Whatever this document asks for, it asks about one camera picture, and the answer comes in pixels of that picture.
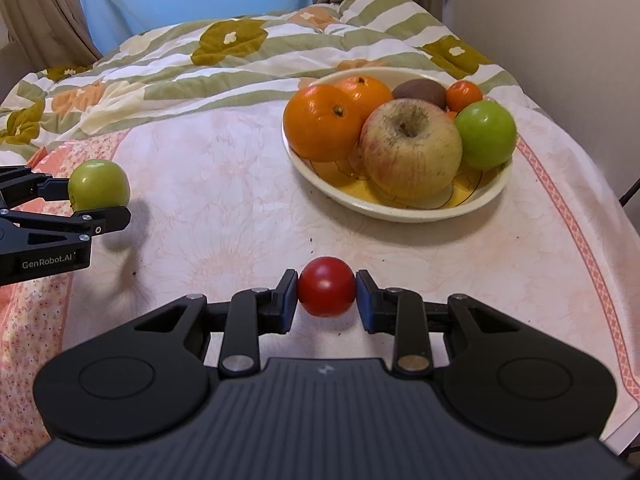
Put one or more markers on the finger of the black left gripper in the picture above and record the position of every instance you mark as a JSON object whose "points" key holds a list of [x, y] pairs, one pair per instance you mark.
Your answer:
{"points": [[65, 222], [20, 185]]}

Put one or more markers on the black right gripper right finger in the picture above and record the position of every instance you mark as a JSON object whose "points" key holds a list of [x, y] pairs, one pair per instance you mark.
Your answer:
{"points": [[496, 374]]}

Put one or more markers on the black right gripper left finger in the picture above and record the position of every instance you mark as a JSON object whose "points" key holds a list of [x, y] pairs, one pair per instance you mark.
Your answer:
{"points": [[153, 374]]}

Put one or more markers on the green apple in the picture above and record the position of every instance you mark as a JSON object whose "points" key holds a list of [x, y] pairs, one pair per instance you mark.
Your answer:
{"points": [[96, 184], [488, 133]]}

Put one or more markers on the red round tomato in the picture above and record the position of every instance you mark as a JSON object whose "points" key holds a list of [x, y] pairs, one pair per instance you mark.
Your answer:
{"points": [[326, 288]]}

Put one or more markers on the large orange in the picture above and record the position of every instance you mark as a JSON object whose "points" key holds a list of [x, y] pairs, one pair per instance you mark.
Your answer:
{"points": [[321, 123]]}

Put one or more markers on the small tangerine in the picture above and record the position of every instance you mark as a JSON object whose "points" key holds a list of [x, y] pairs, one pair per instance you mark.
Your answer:
{"points": [[462, 94]]}

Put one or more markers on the white pink floral towel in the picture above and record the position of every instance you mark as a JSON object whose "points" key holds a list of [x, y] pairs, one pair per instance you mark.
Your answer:
{"points": [[218, 207]]}

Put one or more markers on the beige left curtain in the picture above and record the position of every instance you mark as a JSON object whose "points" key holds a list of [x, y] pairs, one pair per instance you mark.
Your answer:
{"points": [[50, 32]]}

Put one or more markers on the striped floral quilt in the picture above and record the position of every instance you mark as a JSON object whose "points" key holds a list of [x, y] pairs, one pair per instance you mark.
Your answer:
{"points": [[195, 66]]}

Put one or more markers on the red yellow apple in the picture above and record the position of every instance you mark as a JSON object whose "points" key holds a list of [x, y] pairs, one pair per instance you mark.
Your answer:
{"points": [[410, 149]]}

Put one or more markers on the cream oval bowl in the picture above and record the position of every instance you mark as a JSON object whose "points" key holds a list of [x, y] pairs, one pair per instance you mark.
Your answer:
{"points": [[346, 183]]}

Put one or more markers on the orange in bowl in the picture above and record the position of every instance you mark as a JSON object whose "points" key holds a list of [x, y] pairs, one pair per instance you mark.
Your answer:
{"points": [[367, 93]]}

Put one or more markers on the brown kiwi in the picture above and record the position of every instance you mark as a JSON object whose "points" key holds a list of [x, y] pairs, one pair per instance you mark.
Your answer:
{"points": [[422, 89]]}

